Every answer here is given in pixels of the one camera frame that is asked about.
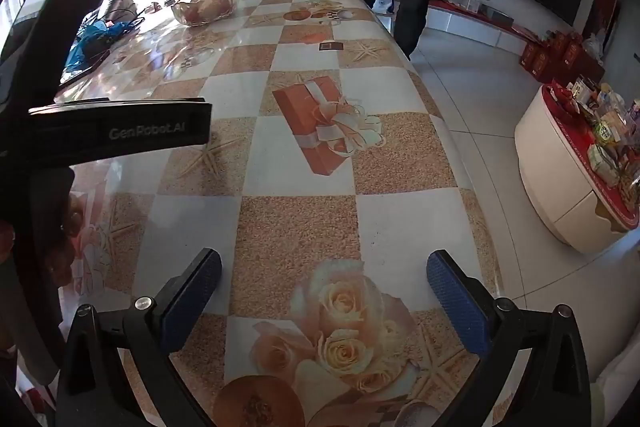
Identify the round white stand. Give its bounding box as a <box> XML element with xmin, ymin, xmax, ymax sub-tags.
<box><xmin>515</xmin><ymin>83</ymin><xmax>640</xmax><ymax>255</ymax></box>

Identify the low white cabinet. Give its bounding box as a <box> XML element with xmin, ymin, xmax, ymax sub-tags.
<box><xmin>427</xmin><ymin>0</ymin><xmax>531</xmax><ymax>55</ymax></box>

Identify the printed checkered tablecloth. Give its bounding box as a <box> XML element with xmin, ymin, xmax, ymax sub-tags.
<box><xmin>15</xmin><ymin>0</ymin><xmax>503</xmax><ymax>427</ymax></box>

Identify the clear glass bowl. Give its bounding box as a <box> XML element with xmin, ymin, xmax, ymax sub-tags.
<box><xmin>171</xmin><ymin>0</ymin><xmax>242</xmax><ymax>26</ymax></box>

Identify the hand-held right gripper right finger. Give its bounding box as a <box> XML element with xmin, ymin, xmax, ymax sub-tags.
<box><xmin>426</xmin><ymin>250</ymin><xmax>592</xmax><ymax>427</ymax></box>

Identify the pile of snack packets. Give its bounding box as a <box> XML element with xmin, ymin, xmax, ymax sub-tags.
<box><xmin>567</xmin><ymin>77</ymin><xmax>640</xmax><ymax>208</ymax></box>

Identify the stack of red gift boxes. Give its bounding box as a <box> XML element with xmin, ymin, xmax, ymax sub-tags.
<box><xmin>520</xmin><ymin>31</ymin><xmax>606</xmax><ymax>82</ymax></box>

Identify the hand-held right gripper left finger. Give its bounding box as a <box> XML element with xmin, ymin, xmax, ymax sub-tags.
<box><xmin>56</xmin><ymin>248</ymin><xmax>223</xmax><ymax>427</ymax></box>

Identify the mixed produce heap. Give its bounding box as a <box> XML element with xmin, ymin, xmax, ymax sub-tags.
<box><xmin>182</xmin><ymin>0</ymin><xmax>233</xmax><ymax>20</ymax></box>

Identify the red fringed cloth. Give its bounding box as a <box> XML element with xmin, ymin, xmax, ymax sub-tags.
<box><xmin>542</xmin><ymin>82</ymin><xmax>640</xmax><ymax>233</ymax></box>

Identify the person's left hand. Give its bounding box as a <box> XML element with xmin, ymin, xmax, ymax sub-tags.
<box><xmin>50</xmin><ymin>194</ymin><xmax>86</xmax><ymax>290</ymax></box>

